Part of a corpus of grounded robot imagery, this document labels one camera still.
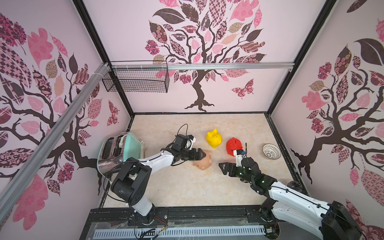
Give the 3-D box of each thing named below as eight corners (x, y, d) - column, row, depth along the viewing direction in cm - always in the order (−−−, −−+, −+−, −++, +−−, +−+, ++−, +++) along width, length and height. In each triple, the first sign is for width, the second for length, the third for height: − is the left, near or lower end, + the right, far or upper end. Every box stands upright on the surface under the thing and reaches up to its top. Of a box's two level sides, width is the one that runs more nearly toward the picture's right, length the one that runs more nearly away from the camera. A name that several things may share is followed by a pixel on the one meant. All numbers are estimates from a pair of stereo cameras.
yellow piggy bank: (211, 150, 100) (213, 142, 93) (205, 140, 105) (206, 132, 98) (221, 146, 102) (223, 138, 95) (214, 136, 108) (216, 128, 100)
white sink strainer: (259, 154, 98) (262, 150, 94) (262, 145, 102) (265, 141, 99) (277, 161, 94) (280, 157, 91) (279, 152, 99) (282, 148, 95)
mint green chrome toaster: (106, 182, 87) (87, 168, 72) (119, 150, 101) (105, 132, 86) (137, 182, 87) (125, 168, 72) (146, 150, 101) (137, 132, 86)
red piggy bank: (233, 157, 96) (236, 150, 89) (222, 148, 101) (224, 141, 94) (241, 150, 100) (245, 143, 93) (230, 141, 104) (233, 134, 97)
